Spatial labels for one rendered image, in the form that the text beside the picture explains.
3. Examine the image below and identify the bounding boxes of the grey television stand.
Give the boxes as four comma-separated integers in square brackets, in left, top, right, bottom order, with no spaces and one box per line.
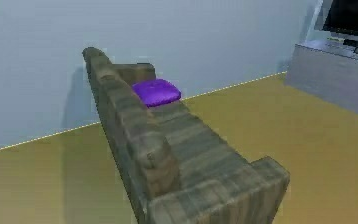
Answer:
[284,39,358,120]

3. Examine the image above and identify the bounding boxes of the brown striped sofa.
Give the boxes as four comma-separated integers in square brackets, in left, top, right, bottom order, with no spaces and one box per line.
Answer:
[82,46,291,224]

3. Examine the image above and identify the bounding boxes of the purple cushion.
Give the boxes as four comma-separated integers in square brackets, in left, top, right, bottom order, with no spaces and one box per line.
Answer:
[131,78,182,108]

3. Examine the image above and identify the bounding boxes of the black television set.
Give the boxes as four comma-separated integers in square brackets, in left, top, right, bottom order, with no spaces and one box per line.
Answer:
[321,0,358,56]

